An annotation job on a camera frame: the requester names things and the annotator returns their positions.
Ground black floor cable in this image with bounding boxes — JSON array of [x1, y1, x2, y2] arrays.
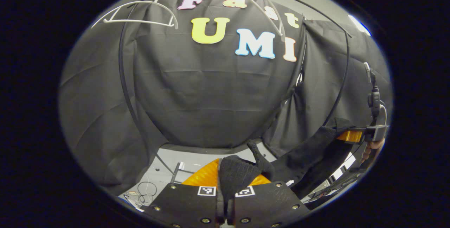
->
[[136, 181, 158, 204]]

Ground small ceiling light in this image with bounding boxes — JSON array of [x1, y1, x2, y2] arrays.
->
[[348, 14, 372, 37]]

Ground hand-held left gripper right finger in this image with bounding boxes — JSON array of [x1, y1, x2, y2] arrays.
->
[[230, 173, 311, 228]]

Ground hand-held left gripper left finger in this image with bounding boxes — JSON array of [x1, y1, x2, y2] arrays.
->
[[142, 158, 225, 228]]

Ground black backdrop cloth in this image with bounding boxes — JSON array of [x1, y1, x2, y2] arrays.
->
[[58, 0, 393, 197]]

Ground black knit sweater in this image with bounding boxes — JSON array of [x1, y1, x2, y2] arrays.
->
[[218, 117, 366, 221]]

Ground black clothes rack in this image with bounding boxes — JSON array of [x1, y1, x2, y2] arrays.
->
[[118, 0, 353, 184]]

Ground white clothes hanger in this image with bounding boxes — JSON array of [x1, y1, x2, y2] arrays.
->
[[91, 0, 179, 30], [211, 0, 285, 42]]

